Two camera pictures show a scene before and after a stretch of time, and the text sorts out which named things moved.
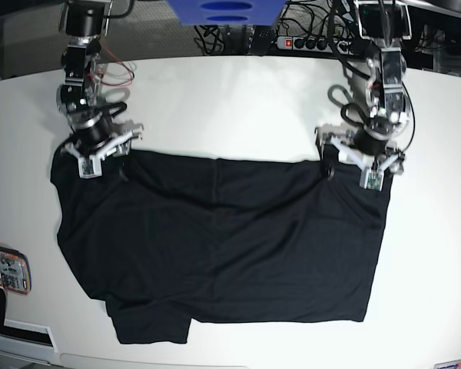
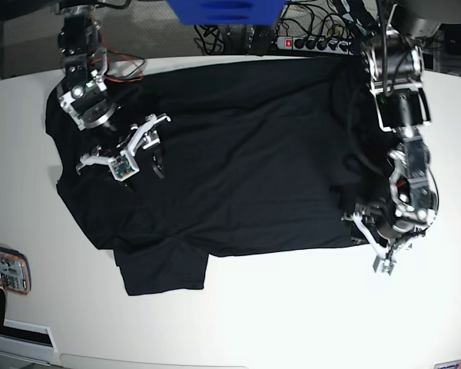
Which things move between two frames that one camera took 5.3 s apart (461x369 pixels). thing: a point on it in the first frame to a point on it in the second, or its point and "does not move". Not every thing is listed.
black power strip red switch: [313, 44] does not move
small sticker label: [455, 364] does not move
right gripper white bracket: [334, 140] to [385, 260]
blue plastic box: [227, 12] does not move
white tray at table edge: [28, 341] does not move
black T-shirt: [164, 238] to [257, 156]
